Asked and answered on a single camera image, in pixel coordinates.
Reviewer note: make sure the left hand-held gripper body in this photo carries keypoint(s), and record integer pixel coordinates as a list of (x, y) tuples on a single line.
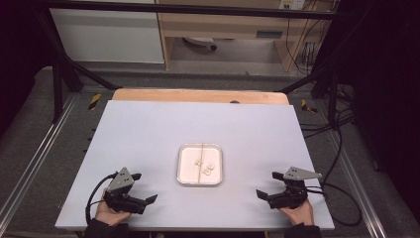
[(120, 190)]

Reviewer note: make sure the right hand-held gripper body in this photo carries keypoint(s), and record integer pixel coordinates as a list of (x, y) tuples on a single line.
[(290, 196)]

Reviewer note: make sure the square metal tray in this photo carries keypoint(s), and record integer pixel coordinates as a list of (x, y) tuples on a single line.
[(188, 172)]

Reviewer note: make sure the thin wooden skewer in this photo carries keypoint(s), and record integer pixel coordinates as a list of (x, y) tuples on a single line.
[(200, 152)]

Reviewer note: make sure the person's right hand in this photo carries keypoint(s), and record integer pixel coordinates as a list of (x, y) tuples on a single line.
[(303, 214)]

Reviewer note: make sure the person's left hand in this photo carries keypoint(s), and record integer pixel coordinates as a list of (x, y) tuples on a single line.
[(109, 216)]

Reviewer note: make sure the yellow black tape strip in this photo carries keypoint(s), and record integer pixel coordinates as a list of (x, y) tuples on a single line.
[(307, 106), (94, 101)]

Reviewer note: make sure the light wooden table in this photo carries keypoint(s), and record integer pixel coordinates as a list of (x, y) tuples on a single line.
[(185, 95)]

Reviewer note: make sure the black metal stand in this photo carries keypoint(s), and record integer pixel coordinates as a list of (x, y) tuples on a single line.
[(333, 95), (57, 89)]

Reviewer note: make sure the dark curtain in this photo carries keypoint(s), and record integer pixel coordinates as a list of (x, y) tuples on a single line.
[(386, 82), (20, 49)]

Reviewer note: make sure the white cabinet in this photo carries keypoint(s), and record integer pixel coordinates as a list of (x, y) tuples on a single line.
[(105, 36)]

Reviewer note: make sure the office chair base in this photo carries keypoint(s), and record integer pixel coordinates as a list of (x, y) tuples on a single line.
[(199, 41)]

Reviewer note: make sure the aluminium floor rail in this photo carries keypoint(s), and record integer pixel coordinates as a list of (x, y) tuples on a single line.
[(36, 152), (360, 188)]

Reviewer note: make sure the white wall outlet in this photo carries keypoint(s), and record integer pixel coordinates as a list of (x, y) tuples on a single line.
[(292, 4)]

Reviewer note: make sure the black horizontal frame bar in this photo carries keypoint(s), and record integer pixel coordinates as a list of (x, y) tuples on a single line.
[(198, 9)]

